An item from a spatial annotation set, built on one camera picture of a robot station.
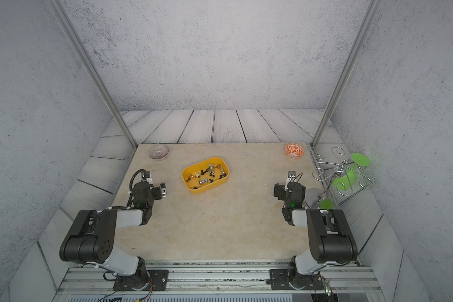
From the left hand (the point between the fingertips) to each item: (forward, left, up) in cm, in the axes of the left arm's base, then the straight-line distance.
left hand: (155, 183), depth 95 cm
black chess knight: (+5, -27, -7) cm, 29 cm away
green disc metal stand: (-10, -84, +14) cm, 86 cm away
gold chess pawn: (+8, -17, -6) cm, 20 cm away
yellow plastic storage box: (+10, -24, -7) cm, 27 cm away
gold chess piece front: (+14, -30, -5) cm, 34 cm away
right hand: (-2, -67, +1) cm, 67 cm away
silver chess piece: (+11, -27, -6) cm, 30 cm away
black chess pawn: (+11, -22, -6) cm, 25 cm away
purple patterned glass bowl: (+26, +5, -4) cm, 27 cm away
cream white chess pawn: (+8, -20, -6) cm, 22 cm away
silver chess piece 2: (+9, -34, -5) cm, 35 cm away
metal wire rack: (-9, -79, +23) cm, 83 cm away
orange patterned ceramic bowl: (+24, -76, -4) cm, 80 cm away
